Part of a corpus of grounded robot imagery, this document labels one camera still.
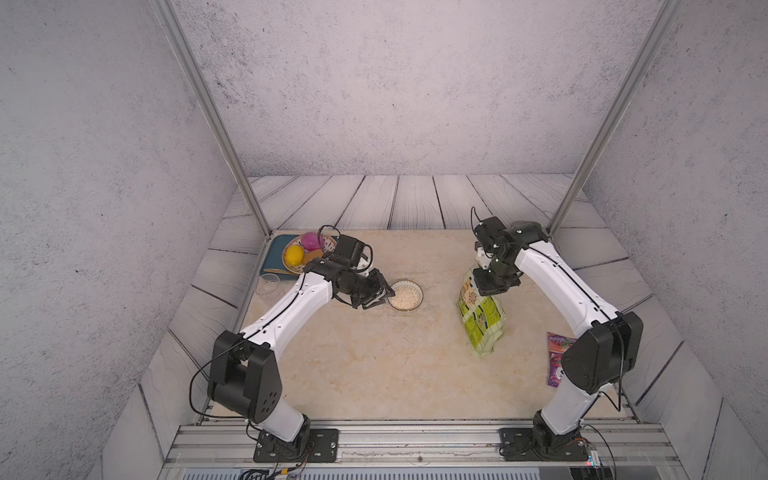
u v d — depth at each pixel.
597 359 0.44
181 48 0.74
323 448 0.73
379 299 0.74
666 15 0.70
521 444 0.74
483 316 0.83
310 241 1.10
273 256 1.14
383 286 0.78
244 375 0.43
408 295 0.97
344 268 0.60
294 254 1.07
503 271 0.66
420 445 0.74
